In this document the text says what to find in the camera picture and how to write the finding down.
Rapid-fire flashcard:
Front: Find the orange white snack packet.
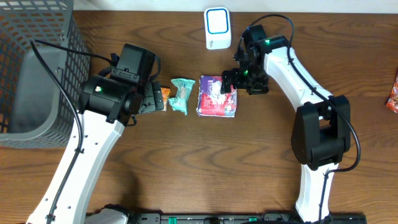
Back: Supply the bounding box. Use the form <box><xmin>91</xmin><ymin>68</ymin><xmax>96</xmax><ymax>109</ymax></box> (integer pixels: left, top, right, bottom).
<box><xmin>161</xmin><ymin>87</ymin><xmax>171</xmax><ymax>111</ymax></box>

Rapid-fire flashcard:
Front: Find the purple red snack bag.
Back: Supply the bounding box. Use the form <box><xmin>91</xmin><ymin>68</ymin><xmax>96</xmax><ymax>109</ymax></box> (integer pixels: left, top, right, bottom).
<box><xmin>197</xmin><ymin>75</ymin><xmax>238</xmax><ymax>118</ymax></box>

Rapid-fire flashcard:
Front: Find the teal snack packet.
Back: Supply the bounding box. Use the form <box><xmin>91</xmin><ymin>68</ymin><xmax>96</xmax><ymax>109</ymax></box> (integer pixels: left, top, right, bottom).
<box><xmin>168</xmin><ymin>78</ymin><xmax>195</xmax><ymax>116</ymax></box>

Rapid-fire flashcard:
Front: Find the red Top chocolate bar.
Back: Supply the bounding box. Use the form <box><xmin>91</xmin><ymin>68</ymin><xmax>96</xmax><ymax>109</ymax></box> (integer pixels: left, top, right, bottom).
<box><xmin>386</xmin><ymin>74</ymin><xmax>398</xmax><ymax>113</ymax></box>

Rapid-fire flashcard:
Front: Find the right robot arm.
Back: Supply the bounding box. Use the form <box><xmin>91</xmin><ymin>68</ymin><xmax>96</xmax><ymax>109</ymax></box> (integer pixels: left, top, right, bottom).
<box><xmin>221</xmin><ymin>25</ymin><xmax>351</xmax><ymax>223</ymax></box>

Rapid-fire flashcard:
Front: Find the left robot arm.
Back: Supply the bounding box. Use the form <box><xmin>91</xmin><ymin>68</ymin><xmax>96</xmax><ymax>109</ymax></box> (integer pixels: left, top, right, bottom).
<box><xmin>27</xmin><ymin>44</ymin><xmax>164</xmax><ymax>223</ymax></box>

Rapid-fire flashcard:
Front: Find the white barcode scanner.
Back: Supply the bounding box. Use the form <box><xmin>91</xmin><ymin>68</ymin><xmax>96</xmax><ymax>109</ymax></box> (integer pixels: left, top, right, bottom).
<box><xmin>203</xmin><ymin>7</ymin><xmax>231</xmax><ymax>50</ymax></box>

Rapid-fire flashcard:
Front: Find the grey plastic mesh basket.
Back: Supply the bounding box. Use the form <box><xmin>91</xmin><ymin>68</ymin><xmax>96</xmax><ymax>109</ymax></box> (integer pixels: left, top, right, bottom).
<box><xmin>1</xmin><ymin>0</ymin><xmax>90</xmax><ymax>148</ymax></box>

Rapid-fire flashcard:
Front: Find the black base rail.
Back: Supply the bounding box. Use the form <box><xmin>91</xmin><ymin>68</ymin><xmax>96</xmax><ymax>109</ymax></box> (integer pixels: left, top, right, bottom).
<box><xmin>128</xmin><ymin>212</ymin><xmax>368</xmax><ymax>224</ymax></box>

